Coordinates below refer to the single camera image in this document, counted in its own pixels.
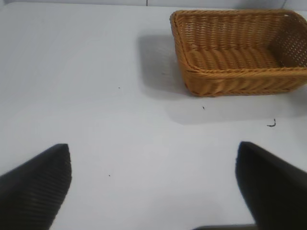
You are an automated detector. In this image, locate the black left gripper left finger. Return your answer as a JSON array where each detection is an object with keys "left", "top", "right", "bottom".
[{"left": 0, "top": 143, "right": 72, "bottom": 230}]

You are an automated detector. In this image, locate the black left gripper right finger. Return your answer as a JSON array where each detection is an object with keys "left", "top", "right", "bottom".
[{"left": 235, "top": 141, "right": 307, "bottom": 230}]

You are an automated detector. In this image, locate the brown woven wicker basket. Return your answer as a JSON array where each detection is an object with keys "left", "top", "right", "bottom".
[{"left": 170, "top": 9, "right": 307, "bottom": 98}]

